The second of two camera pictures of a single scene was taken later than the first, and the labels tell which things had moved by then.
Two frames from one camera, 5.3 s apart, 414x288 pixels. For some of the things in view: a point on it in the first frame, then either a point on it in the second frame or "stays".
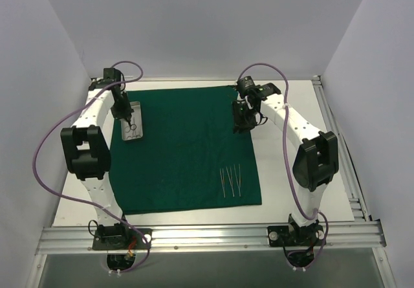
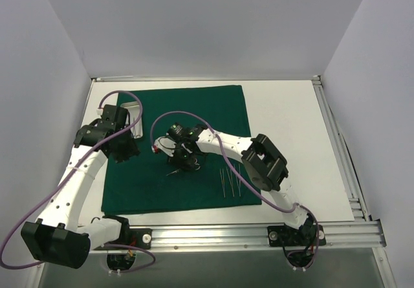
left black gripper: [123, 112] to [126, 149]
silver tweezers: [222, 184] stays
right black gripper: [241, 120] to [182, 161]
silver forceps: [239, 175] stays
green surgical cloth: [189, 158] stays
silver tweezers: [231, 182] stays
